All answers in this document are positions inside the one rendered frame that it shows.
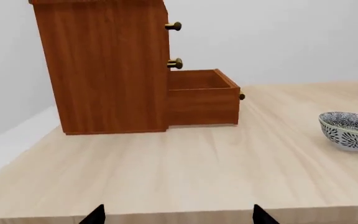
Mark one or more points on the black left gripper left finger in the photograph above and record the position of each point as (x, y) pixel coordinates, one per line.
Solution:
(96, 216)

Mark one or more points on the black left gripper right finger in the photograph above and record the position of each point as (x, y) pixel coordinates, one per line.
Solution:
(261, 216)

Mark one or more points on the black patterned white bowl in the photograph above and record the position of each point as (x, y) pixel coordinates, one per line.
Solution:
(351, 134)

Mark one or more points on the brass drawer knob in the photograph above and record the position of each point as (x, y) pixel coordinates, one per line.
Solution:
(174, 26)
(241, 95)
(176, 63)

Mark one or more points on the open wooden bottom drawer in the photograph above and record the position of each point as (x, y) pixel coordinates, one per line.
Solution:
(202, 102)

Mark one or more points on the brown wooden cabinet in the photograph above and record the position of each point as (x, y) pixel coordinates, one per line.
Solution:
(104, 67)

